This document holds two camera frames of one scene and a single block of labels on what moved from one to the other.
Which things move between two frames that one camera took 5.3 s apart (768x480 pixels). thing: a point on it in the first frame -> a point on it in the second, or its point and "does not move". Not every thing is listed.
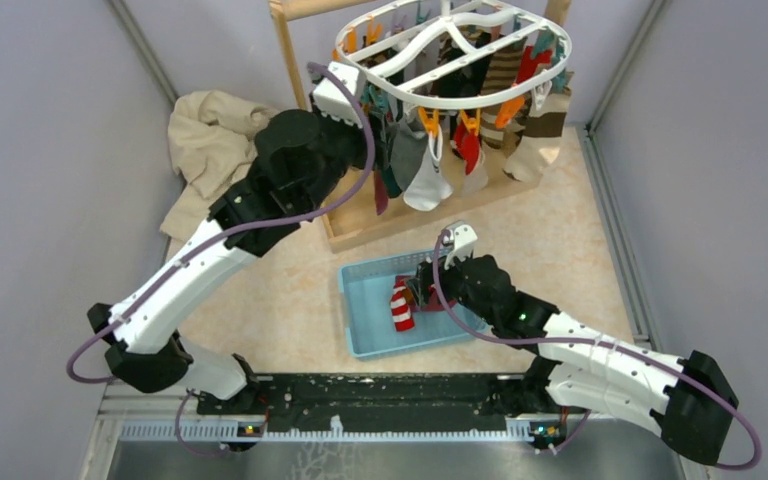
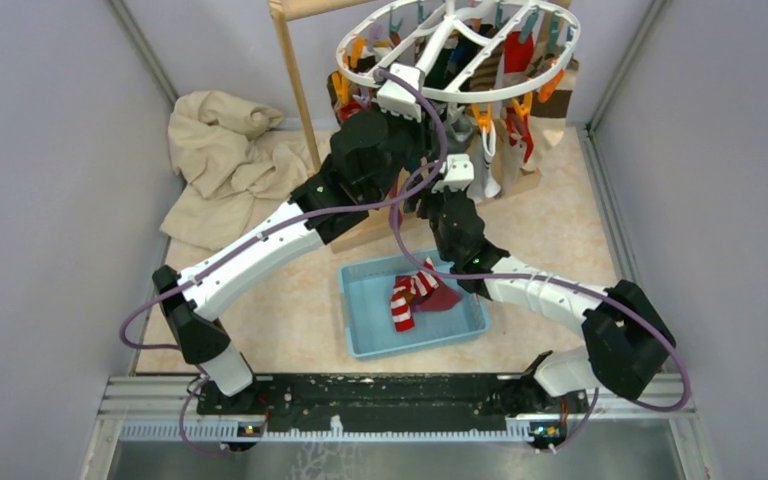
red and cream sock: [468, 144] -> [519, 129]
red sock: [529, 64] -> [517, 55]
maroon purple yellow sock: [435, 304] does not move
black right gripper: [424, 277] -> [428, 196]
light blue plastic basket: [368, 290] does not move
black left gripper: [358, 133] -> [425, 132]
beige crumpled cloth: [211, 141] does not move
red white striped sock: [400, 307] does not move
